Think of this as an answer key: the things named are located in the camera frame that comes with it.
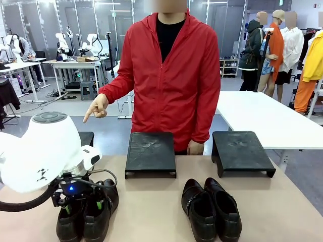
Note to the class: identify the large white table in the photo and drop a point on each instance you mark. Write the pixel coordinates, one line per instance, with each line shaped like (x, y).
(265, 118)

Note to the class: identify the background person grey top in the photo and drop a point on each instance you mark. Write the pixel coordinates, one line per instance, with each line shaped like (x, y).
(25, 48)

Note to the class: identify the person's right forearm red sleeve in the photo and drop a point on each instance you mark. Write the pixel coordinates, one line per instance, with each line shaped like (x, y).
(117, 87)

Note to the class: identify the black hanging garment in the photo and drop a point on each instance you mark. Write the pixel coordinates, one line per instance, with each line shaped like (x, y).
(7, 98)

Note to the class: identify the mannequin in white shirt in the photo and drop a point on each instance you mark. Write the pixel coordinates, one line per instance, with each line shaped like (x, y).
(290, 55)

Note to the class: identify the white shoe rack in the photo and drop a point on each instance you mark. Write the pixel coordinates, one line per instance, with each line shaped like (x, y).
(229, 68)

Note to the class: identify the cardboard box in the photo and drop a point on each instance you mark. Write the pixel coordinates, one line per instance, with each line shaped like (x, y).
(85, 59)

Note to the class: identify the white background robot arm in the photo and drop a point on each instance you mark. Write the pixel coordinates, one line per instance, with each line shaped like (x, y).
(92, 45)
(62, 46)
(12, 46)

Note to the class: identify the mannequin in black jacket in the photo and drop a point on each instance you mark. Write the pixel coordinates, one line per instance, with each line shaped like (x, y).
(252, 53)

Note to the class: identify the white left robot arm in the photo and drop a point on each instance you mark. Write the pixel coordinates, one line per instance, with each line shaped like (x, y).
(43, 151)

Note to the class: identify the mannequin in orange vest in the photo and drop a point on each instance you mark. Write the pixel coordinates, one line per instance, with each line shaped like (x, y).
(273, 53)

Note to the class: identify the person's left hand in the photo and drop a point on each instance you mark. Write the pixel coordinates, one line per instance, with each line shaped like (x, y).
(195, 148)

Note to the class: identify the person's right hand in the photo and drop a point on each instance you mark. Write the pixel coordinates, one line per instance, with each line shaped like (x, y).
(99, 106)

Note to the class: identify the white lab table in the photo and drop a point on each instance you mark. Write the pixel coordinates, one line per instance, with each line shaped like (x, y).
(20, 66)
(75, 64)

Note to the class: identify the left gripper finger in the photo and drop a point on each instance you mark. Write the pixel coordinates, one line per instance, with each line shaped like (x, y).
(67, 208)
(99, 204)

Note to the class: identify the person in red jacket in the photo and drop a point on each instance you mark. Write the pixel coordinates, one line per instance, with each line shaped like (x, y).
(171, 83)

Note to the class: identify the person's left forearm red sleeve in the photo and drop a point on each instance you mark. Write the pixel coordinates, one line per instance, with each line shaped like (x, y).
(205, 121)

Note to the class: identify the black shoe stand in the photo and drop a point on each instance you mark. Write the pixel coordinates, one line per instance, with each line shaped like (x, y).
(150, 153)
(87, 138)
(239, 151)

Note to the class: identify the grey plastic stool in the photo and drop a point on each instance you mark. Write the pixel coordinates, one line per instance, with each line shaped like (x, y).
(88, 90)

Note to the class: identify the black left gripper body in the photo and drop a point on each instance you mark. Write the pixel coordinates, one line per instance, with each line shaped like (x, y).
(73, 189)

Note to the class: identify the mannequin in yellow hoodie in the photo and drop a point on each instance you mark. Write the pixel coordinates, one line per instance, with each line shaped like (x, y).
(309, 75)

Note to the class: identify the black tripod pole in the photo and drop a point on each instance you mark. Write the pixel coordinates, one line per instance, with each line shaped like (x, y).
(262, 60)

